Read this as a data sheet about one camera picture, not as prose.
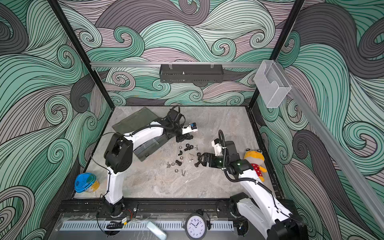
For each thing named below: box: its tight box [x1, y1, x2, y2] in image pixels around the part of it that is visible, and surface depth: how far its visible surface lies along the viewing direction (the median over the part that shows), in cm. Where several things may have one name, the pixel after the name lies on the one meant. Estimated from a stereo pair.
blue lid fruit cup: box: [74, 172, 100, 193], surface depth 74 cm
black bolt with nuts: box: [184, 143, 194, 152], surface depth 97 cm
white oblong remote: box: [146, 220, 168, 240], surface depth 66 cm
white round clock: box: [184, 213, 208, 240], surface depth 68 cm
